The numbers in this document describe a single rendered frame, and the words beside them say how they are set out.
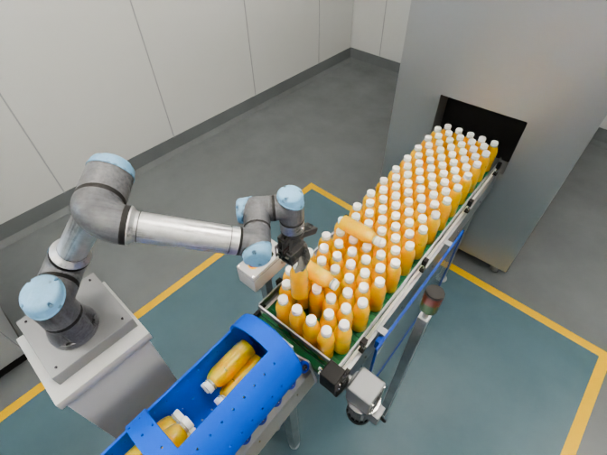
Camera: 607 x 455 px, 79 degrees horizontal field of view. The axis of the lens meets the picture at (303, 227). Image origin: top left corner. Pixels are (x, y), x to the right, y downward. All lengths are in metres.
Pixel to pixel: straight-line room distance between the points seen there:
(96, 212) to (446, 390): 2.17
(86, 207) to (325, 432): 1.84
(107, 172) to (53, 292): 0.42
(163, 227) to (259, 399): 0.59
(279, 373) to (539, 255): 2.61
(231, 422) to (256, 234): 0.54
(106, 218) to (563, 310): 2.90
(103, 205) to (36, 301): 0.43
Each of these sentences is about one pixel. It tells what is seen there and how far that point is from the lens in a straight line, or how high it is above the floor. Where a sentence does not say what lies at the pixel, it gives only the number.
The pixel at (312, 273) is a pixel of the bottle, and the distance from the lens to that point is 1.44.
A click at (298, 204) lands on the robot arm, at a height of 1.60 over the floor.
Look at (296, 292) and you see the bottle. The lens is 1.40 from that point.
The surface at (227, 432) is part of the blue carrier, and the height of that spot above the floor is 1.17.
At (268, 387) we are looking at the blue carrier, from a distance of 1.22.
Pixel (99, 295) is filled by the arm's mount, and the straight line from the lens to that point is 1.50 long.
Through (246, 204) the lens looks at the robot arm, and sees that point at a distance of 1.05.
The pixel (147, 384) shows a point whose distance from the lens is 1.66.
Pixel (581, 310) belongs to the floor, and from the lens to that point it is 3.27.
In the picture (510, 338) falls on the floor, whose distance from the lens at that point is 2.89.
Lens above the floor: 2.31
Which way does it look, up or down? 47 degrees down
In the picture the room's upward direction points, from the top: 2 degrees counter-clockwise
